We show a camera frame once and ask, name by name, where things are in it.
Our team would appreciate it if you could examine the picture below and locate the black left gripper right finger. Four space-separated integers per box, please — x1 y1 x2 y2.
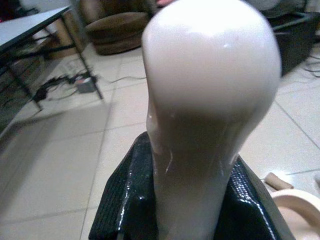
219 154 296 240

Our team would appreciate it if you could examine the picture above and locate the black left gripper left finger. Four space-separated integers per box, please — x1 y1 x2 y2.
88 131 161 240

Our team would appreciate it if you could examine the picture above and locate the white plastic broom handle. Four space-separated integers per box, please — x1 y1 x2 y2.
140 0 283 240

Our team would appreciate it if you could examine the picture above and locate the brown round floor cushion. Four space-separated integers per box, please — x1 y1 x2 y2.
85 11 151 56

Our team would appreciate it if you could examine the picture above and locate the cardboard tube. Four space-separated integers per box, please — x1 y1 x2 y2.
264 172 295 190

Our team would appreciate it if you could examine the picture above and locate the cream plastic dustpan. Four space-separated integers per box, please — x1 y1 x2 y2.
271 188 320 240

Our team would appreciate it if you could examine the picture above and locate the grey power strip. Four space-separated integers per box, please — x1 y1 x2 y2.
74 77 96 95

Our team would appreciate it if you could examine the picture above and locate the thin grey floor cable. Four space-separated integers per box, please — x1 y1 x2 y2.
109 74 148 84

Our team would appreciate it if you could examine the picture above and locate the black cable bundle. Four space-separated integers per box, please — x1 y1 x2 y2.
32 71 98 103

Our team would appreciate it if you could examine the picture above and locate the black metal frame furniture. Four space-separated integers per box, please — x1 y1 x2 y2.
259 0 320 78

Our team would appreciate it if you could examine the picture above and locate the grey table with black frame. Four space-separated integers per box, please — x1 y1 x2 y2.
0 5 105 133

